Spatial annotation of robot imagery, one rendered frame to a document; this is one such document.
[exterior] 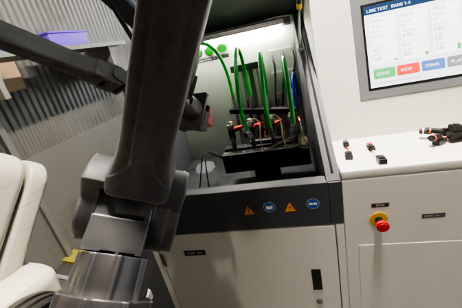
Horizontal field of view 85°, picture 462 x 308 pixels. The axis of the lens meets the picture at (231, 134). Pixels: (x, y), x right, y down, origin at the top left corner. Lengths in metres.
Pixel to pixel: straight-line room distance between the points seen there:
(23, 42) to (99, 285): 0.60
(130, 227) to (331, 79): 0.86
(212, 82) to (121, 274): 1.09
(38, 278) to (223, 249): 0.73
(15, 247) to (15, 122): 2.10
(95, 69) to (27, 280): 0.55
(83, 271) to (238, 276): 0.86
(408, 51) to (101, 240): 1.01
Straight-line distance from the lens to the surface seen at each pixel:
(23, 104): 2.49
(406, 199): 0.92
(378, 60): 1.03
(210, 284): 1.16
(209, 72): 1.27
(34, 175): 0.37
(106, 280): 0.27
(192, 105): 0.60
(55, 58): 0.77
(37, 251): 2.57
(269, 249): 0.98
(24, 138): 2.46
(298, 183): 0.82
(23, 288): 0.35
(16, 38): 0.76
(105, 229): 0.28
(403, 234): 1.00
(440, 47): 1.11
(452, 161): 0.91
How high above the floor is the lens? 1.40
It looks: 20 degrees down
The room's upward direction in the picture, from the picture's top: 13 degrees counter-clockwise
